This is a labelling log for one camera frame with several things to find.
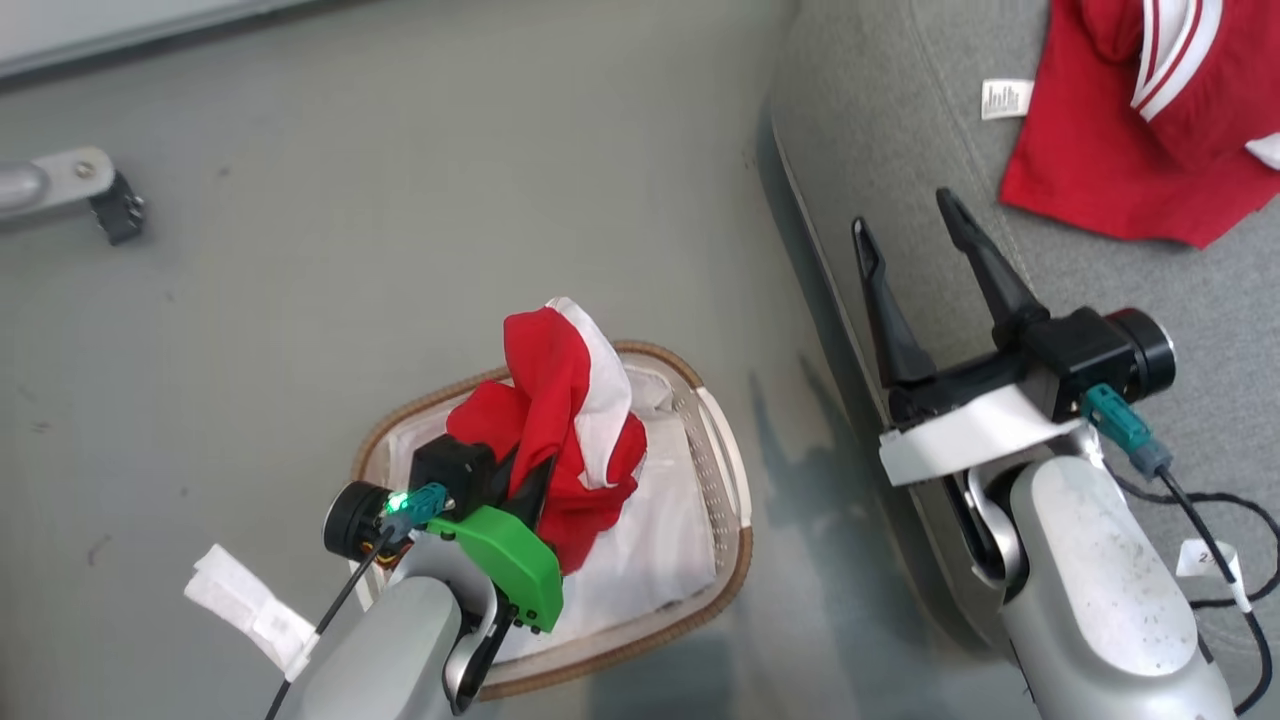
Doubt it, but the black foot end block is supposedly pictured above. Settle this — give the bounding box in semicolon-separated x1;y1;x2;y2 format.
90;172;147;246

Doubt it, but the teal right camera connector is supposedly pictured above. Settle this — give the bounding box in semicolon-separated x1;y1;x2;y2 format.
1083;384;1173;478

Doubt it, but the wicker rim laundry basket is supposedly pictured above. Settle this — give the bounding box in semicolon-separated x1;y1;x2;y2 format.
350;340;753;701

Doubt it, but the red and white garment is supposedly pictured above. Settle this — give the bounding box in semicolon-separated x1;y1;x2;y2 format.
445;296;649;576

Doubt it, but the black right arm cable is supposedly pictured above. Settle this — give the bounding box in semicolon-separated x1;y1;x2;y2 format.
1105;465;1280;716

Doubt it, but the white basket liner cloth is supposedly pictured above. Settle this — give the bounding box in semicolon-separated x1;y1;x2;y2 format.
385;365;719;661

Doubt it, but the teal left camera connector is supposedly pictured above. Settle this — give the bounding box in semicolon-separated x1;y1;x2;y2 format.
380;483;448;531

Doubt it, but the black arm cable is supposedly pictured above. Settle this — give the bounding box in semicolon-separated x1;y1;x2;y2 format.
265;520;401;720
1105;465;1280;716

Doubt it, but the grey metal support foot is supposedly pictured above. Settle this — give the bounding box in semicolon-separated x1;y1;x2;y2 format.
0;148;116;226

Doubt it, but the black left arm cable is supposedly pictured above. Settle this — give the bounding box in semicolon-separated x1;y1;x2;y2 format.
265;520;401;720

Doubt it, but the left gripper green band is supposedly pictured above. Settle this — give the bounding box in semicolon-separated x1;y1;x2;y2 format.
428;453;564;633

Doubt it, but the beige fabric sofa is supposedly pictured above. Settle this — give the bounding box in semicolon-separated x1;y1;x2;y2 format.
768;0;1280;701

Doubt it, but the white printed label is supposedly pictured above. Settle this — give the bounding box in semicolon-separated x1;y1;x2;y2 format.
981;78;1034;121

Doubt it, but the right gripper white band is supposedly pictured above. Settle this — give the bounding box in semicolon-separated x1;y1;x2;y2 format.
851;187;1086;488

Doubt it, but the teal camera connector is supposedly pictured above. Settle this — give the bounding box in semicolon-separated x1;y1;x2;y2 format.
1083;384;1173;478
380;483;448;531

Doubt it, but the white right cable label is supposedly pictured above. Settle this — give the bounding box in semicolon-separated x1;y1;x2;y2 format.
1176;540;1253;613

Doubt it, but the white left cable label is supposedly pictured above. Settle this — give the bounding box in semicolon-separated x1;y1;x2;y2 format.
184;544;319;681

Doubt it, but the red shirt striped collar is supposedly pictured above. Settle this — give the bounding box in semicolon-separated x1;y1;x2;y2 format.
1000;0;1280;249

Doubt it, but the white cable label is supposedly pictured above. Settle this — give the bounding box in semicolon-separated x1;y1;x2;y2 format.
1176;540;1253;613
184;544;319;681

